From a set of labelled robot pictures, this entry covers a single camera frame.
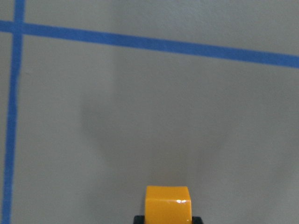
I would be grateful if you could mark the orange trapezoid block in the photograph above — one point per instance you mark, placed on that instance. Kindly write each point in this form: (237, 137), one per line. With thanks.
(167, 205)

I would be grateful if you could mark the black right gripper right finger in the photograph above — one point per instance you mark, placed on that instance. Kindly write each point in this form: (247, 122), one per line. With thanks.
(196, 220)

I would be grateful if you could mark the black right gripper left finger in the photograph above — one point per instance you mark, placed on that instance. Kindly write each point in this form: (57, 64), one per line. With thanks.
(139, 219)

